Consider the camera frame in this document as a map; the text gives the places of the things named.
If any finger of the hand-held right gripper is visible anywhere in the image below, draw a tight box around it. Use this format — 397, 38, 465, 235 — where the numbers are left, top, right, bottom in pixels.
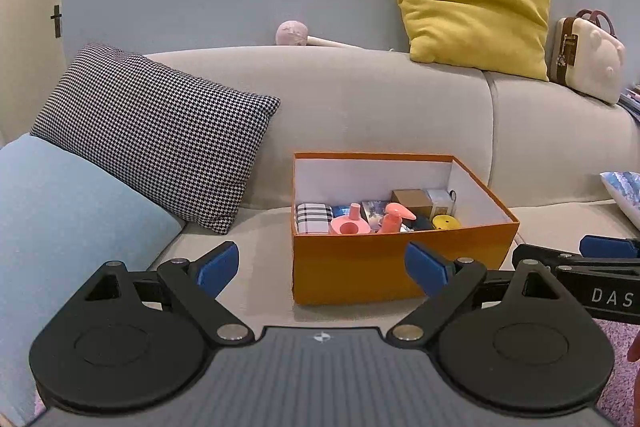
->
512, 243, 640, 279
579, 234, 640, 260

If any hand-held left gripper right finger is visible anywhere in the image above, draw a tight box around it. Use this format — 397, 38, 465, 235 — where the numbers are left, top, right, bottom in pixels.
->
385, 241, 563, 347

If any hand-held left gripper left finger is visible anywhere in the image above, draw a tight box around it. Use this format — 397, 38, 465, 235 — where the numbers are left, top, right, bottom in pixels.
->
75, 241, 256, 344

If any orange cardboard box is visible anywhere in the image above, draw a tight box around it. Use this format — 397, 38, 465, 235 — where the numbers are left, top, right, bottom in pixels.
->
291, 152, 521, 307

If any brown cardboard box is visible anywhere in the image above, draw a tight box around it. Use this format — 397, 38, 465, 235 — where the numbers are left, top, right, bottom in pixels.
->
391, 189, 432, 219

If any dark printed card pack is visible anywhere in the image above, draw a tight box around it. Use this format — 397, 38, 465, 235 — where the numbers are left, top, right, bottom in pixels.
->
361, 199, 394, 228

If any pink funnel cup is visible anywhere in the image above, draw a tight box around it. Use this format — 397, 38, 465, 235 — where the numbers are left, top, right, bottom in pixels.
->
330, 203, 374, 237

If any plaid case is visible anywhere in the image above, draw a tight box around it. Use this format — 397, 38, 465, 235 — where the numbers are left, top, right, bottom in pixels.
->
296, 203, 334, 236

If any person's right hand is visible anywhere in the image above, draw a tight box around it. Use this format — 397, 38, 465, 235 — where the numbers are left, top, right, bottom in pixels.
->
626, 335, 640, 427

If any blue printed pillow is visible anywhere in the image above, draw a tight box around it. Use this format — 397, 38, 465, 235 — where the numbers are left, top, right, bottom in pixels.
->
600, 172, 640, 231

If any purple fluffy rug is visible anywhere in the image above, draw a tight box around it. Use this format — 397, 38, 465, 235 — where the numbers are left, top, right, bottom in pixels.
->
594, 319, 640, 427

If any stack of books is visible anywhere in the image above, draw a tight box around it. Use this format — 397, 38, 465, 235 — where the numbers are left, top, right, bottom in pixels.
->
619, 84, 640, 122

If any light blue pillow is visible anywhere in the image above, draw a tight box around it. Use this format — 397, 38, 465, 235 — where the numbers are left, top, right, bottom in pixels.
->
0, 134, 187, 427

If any houndstooth pillow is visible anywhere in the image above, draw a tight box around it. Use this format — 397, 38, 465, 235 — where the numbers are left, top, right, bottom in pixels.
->
30, 44, 281, 235

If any beige sofa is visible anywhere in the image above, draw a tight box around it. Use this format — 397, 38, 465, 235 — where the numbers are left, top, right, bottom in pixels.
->
0, 46, 640, 333

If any cream mini suitcase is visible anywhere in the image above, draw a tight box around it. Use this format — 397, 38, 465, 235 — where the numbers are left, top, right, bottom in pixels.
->
549, 9, 626, 105

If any pink massage hammer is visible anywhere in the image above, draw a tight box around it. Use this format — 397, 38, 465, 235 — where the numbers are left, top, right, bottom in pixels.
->
276, 21, 362, 50

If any cream door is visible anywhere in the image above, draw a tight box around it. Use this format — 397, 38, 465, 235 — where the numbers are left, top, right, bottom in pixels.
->
0, 0, 68, 148

